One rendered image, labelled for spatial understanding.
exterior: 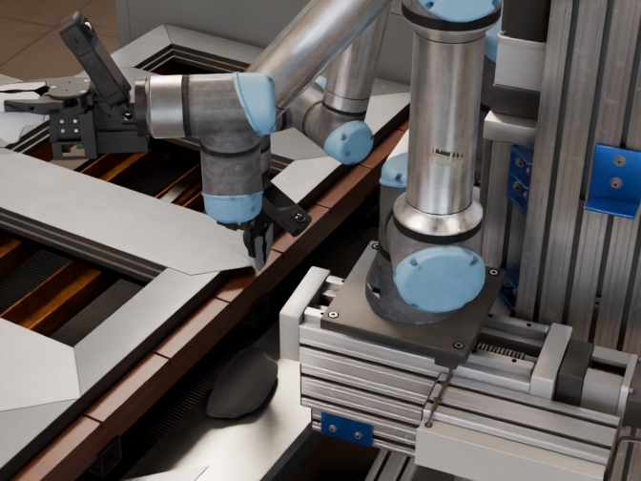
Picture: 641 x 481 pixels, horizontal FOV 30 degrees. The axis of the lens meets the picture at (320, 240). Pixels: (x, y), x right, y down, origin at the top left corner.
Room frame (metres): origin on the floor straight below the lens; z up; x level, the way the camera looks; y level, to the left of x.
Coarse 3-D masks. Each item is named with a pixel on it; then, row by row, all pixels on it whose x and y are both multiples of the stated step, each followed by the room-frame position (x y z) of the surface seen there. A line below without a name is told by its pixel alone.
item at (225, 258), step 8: (240, 232) 1.88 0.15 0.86; (232, 240) 1.85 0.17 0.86; (224, 248) 1.83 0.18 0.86; (216, 256) 1.80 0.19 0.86; (224, 256) 1.80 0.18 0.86; (232, 256) 1.80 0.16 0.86; (240, 256) 1.80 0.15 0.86; (208, 264) 1.78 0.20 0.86; (216, 264) 1.78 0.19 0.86; (224, 264) 1.78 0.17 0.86; (232, 264) 1.78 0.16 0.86; (200, 272) 1.75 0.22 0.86; (208, 272) 1.75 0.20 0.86
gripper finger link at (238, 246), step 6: (240, 234) 1.76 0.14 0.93; (240, 240) 1.76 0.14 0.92; (258, 240) 1.75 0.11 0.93; (234, 246) 1.77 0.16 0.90; (240, 246) 1.77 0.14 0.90; (258, 246) 1.75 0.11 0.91; (240, 252) 1.77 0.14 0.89; (246, 252) 1.76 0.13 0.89; (258, 252) 1.75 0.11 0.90; (246, 258) 1.76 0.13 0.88; (252, 258) 1.74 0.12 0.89; (258, 258) 1.75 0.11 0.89; (252, 264) 1.75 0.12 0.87; (258, 264) 1.75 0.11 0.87; (258, 270) 1.76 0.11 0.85
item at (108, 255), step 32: (160, 64) 2.66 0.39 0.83; (192, 64) 2.68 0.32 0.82; (224, 64) 2.64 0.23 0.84; (384, 128) 2.31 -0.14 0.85; (288, 160) 2.16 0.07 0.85; (320, 192) 2.07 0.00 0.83; (0, 224) 1.96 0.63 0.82; (32, 224) 1.93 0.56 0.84; (96, 256) 1.84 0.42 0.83; (128, 256) 1.81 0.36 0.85; (96, 384) 1.45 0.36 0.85; (64, 416) 1.38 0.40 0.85; (32, 448) 1.32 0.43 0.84; (0, 480) 1.26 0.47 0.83
